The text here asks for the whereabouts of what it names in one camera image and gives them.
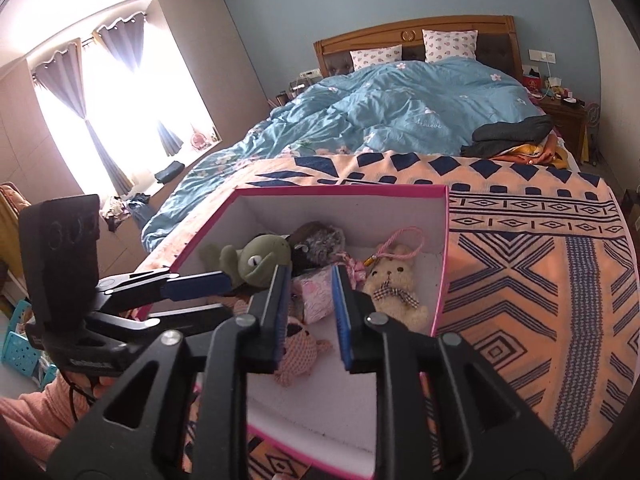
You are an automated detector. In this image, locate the green frog plush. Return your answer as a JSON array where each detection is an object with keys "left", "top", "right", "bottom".
[{"left": 200, "top": 234, "right": 293, "bottom": 293}]

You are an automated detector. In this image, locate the dark grey cloth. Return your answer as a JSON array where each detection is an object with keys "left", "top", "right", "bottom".
[{"left": 460, "top": 115, "right": 553, "bottom": 158}]

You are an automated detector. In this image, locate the black cable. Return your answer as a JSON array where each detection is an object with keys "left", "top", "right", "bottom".
[{"left": 67, "top": 372, "right": 101, "bottom": 413}]

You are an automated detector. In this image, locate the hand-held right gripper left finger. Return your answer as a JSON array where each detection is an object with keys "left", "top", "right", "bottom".
[{"left": 47, "top": 264, "right": 293, "bottom": 480}]

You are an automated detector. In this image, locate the grey brown plush toy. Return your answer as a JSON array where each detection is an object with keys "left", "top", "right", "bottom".
[{"left": 287, "top": 221, "right": 348, "bottom": 268}]

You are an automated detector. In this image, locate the person's left forearm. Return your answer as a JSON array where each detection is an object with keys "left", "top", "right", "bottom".
[{"left": 0, "top": 370, "right": 101, "bottom": 471}]

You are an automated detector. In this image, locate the dark folded cloth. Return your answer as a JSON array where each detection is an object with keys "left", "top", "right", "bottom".
[{"left": 155, "top": 161, "right": 186, "bottom": 183}]

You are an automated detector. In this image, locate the pink cardboard box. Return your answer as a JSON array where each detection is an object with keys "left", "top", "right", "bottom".
[{"left": 131, "top": 185, "right": 451, "bottom": 478}]

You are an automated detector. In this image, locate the blue floral duvet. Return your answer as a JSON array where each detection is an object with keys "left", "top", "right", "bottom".
[{"left": 140, "top": 56, "right": 546, "bottom": 253}]

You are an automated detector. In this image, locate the grey curtain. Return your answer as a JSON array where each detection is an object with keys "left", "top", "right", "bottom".
[
  {"left": 32, "top": 42, "right": 133, "bottom": 193},
  {"left": 95, "top": 12, "right": 183, "bottom": 156}
]

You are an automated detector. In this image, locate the teal plastic basket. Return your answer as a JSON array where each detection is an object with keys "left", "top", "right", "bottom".
[
  {"left": 2, "top": 330, "right": 46, "bottom": 375},
  {"left": 11, "top": 299, "right": 37, "bottom": 333}
]

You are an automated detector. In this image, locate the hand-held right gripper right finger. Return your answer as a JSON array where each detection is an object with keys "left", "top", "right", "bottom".
[{"left": 331, "top": 264, "right": 573, "bottom": 480}]

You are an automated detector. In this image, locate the heap of clothes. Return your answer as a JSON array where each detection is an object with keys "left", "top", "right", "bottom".
[{"left": 100, "top": 192, "right": 151, "bottom": 231}]

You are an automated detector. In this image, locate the pink satin sachet bag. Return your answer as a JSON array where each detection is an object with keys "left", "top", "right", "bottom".
[{"left": 292, "top": 255, "right": 366, "bottom": 326}]

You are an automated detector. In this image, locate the wooden nightstand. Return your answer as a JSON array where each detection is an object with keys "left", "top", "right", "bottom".
[{"left": 540, "top": 95, "right": 588, "bottom": 163}]

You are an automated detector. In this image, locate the wooden headboard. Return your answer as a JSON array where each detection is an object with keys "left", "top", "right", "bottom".
[{"left": 313, "top": 15, "right": 518, "bottom": 81}]

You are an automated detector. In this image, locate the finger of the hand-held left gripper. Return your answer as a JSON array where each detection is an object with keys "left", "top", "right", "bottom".
[
  {"left": 95, "top": 269, "right": 234, "bottom": 311},
  {"left": 132, "top": 303, "right": 237, "bottom": 334}
]

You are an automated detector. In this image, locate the orange patterned blanket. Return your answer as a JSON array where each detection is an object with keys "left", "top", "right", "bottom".
[{"left": 145, "top": 152, "right": 636, "bottom": 480}]

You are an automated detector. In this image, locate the cream plush bear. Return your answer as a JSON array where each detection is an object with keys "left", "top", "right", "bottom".
[{"left": 361, "top": 227, "right": 430, "bottom": 331}]

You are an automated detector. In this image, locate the yellow orange cloth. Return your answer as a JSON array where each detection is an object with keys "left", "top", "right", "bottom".
[{"left": 495, "top": 142, "right": 571, "bottom": 168}]

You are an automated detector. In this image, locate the white patterned pillow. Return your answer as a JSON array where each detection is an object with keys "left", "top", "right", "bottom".
[
  {"left": 422, "top": 29, "right": 478, "bottom": 63},
  {"left": 350, "top": 45, "right": 403, "bottom": 72}
]

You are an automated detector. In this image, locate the pink crochet bear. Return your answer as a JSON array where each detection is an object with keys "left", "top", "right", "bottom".
[{"left": 207, "top": 295, "right": 333, "bottom": 388}]

